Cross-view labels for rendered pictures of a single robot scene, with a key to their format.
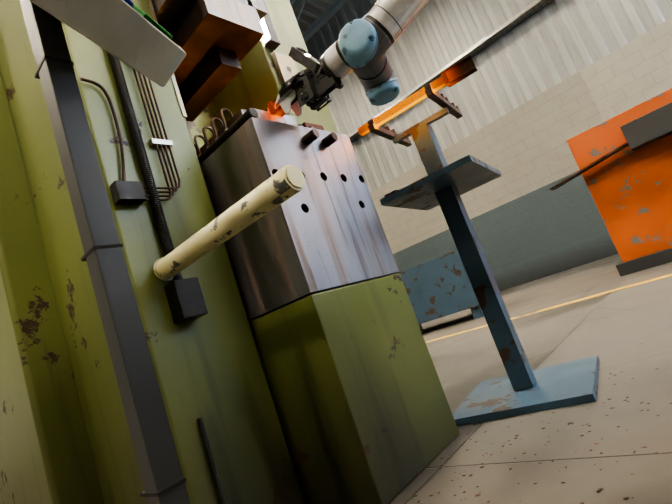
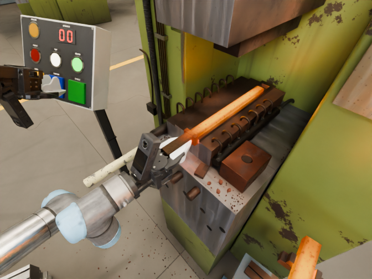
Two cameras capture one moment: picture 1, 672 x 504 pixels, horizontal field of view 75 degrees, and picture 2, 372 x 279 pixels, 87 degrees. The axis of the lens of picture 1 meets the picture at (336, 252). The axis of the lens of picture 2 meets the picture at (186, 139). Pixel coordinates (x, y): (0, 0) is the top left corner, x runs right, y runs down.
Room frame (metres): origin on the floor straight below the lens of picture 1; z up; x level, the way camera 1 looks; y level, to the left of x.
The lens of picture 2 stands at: (1.18, -0.37, 1.41)
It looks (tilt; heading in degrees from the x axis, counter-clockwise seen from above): 47 degrees down; 98
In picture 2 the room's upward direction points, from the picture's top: straight up
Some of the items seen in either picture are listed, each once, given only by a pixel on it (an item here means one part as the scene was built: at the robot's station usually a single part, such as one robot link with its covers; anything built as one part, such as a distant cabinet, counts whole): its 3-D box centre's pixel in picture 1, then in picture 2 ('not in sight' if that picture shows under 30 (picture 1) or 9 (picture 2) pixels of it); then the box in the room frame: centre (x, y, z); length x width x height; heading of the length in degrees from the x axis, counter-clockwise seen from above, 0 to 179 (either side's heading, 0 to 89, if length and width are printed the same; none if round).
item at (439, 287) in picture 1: (434, 295); not in sight; (5.17, -0.90, 0.36); 1.21 x 0.81 x 0.72; 57
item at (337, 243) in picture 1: (268, 240); (230, 162); (1.30, 0.18, 0.69); 0.56 x 0.38 x 0.45; 51
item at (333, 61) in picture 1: (340, 60); (120, 191); (0.99, -0.16, 0.98); 0.08 x 0.05 x 0.08; 141
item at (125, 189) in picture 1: (128, 192); (152, 108); (0.90, 0.38, 0.80); 0.06 x 0.03 x 0.04; 141
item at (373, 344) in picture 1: (316, 389); (217, 206); (1.30, 0.18, 0.23); 0.56 x 0.38 x 0.47; 51
